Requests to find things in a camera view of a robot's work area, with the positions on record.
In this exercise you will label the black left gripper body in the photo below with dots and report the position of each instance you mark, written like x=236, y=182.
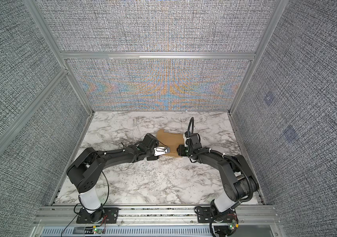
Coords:
x=150, y=154

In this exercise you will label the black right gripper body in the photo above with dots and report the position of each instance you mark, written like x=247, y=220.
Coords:
x=184, y=151

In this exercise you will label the brown cardboard box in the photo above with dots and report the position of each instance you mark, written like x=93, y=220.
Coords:
x=171, y=140

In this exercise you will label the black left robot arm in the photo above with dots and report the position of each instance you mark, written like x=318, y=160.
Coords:
x=88, y=167

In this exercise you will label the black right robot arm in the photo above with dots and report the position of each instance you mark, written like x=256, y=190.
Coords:
x=238, y=180

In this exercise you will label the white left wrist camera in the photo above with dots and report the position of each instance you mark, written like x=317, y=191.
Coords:
x=158, y=151

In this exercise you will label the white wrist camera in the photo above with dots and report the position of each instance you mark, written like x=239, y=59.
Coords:
x=187, y=139
x=158, y=151

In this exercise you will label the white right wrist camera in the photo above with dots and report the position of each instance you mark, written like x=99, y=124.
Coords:
x=187, y=139

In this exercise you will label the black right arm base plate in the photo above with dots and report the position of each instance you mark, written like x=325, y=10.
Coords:
x=206, y=214

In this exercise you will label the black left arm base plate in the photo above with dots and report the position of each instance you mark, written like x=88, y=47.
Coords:
x=109, y=215

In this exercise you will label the aluminium front rail frame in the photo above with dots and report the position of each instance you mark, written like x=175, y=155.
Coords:
x=175, y=220

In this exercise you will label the aluminium enclosure frame bars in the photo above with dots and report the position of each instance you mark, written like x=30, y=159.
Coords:
x=103, y=74

